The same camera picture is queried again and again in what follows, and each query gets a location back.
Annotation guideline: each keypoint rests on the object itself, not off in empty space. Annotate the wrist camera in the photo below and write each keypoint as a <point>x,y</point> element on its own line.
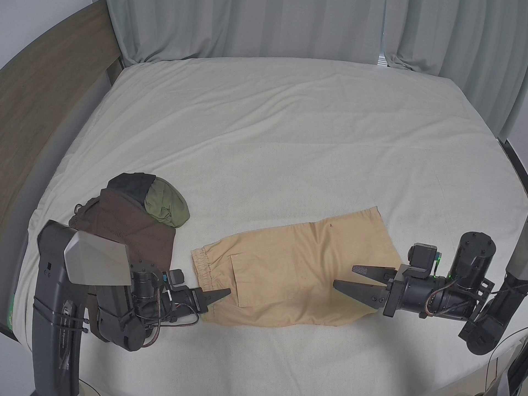
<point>423,260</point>
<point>174,278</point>

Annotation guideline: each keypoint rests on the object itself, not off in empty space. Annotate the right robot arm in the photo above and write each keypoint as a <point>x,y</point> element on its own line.
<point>470,262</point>

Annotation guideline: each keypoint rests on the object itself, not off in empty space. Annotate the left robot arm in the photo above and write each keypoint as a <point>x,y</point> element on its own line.
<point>95,258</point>

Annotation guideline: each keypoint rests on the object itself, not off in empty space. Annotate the green garment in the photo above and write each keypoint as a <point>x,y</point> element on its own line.
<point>169,204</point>

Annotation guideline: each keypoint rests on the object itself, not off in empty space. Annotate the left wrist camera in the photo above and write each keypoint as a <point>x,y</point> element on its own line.
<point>174,278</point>

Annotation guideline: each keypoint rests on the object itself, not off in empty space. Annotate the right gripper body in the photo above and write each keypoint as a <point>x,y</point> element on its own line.
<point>416,297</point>

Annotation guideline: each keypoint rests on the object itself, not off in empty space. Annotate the pale green curtain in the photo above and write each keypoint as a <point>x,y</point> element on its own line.
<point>453,23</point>
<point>247,15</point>

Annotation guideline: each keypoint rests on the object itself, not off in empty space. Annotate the tan shorts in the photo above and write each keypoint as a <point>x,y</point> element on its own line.
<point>288,270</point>

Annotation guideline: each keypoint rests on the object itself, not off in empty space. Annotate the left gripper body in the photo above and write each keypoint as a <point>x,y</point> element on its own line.
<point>189,301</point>

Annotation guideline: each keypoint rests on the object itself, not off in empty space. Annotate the bed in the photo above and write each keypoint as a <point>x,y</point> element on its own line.
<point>330,130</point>

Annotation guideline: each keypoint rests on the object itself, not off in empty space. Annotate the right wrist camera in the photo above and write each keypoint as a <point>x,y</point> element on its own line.
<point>423,260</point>

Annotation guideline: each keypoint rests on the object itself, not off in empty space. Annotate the black garment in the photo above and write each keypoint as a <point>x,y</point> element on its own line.
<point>130,188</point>

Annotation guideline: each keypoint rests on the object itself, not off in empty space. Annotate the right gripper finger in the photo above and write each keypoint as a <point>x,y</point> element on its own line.
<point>377,273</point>
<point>367,294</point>

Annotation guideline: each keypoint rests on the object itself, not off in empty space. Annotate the brown garment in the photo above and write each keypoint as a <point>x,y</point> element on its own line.
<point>123,225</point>

